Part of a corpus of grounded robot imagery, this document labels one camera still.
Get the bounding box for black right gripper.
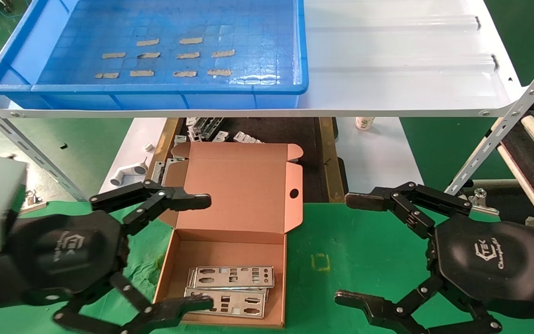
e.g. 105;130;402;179
334;182;534;334

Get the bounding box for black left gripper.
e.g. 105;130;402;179
0;180;215;334

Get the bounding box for silver metal io shield plate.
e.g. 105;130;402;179
186;268;271;297
192;266;275;289
183;286;267;319

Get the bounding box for open brown cardboard box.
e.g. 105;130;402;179
153;141;304;329

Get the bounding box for blue plastic tray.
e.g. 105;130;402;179
0;0;308;110

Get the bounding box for green table cloth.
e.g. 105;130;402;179
0;200;534;334

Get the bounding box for white plastic pipe fitting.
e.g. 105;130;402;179
109;157;149;187

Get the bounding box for metal table clamp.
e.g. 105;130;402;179
467;187;500;217
21;189;48;218

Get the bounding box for stack of metal brackets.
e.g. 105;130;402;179
185;117;225;141

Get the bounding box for white metal shelf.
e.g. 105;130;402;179
0;0;525;118

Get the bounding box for bent grey metal bracket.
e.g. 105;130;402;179
150;157;189;185

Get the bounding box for brass conveyor side rail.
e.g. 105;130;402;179
148;117;180;186
319;117;345;203

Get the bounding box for ribbed metal bracket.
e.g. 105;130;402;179
233;131;264;144

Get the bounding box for perforated steel shelf post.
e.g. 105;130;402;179
444;43;534;196
0;90;85;201

